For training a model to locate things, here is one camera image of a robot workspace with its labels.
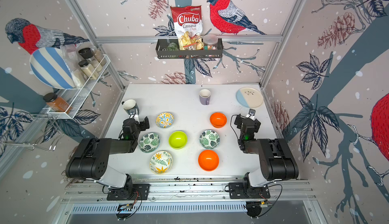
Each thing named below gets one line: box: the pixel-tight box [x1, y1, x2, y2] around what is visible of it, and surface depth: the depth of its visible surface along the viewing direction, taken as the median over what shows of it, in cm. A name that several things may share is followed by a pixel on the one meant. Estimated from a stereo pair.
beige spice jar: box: [78, 59, 100, 81], surface depth 79 cm
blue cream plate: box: [235, 86, 264, 108], surface depth 117 cm
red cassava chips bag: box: [170, 5, 205, 51], surface depth 84 cm
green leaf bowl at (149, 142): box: [138, 132, 161, 154], surface depth 90 cm
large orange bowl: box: [198, 149, 220, 172], surface depth 81 cm
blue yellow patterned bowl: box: [154, 112, 175, 129], surface depth 100 cm
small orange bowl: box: [209, 112, 228, 129], surface depth 100 cm
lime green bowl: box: [168, 130, 188, 150], surface depth 91 cm
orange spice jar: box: [43, 92, 73, 115], surface depth 64 cm
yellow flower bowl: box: [148, 150, 174, 175], surface depth 83 cm
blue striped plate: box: [29, 47, 76, 90], surface depth 68 cm
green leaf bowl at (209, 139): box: [199, 129, 221, 150], surface depth 92 cm
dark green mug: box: [121, 99, 140, 116], surface depth 100 cm
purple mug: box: [199, 88, 212, 106], surface depth 108 cm
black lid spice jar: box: [78, 47, 93, 59], surface depth 81 cm
